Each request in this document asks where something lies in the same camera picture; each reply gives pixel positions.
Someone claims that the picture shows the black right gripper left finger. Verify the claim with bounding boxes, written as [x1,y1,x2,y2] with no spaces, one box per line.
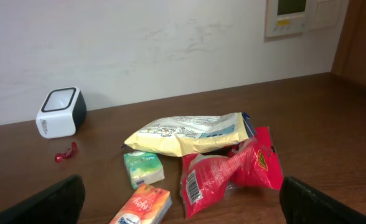
[0,174,85,224]

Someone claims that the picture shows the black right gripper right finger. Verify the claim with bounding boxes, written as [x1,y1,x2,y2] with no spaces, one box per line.
[279,176,366,224]

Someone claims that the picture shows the orange tissue pack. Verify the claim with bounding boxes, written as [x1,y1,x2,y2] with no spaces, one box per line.
[110,184,172,224]

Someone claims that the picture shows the teal tissue pack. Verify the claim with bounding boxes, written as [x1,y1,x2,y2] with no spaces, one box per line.
[123,151,165,189]

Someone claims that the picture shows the orange snack packet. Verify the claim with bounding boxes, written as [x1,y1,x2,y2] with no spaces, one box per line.
[181,127,283,218]

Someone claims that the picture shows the cream chips bag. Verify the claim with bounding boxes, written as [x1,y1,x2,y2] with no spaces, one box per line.
[123,112,256,157]

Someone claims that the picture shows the white barcode scanner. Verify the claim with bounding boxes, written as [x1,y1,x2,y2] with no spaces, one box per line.
[35,86,87,139]

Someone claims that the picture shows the small red wrapper scrap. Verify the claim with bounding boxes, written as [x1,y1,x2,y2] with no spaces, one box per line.
[54,142,78,163]

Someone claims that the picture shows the brown wooden side panel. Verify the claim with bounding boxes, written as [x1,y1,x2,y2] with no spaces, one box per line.
[331,0,366,86]

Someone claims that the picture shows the wall thermostat control panel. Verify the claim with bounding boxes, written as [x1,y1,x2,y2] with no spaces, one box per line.
[265,0,310,37]

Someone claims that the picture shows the white wall switch plate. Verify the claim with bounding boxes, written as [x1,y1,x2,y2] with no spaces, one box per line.
[309,0,342,30]

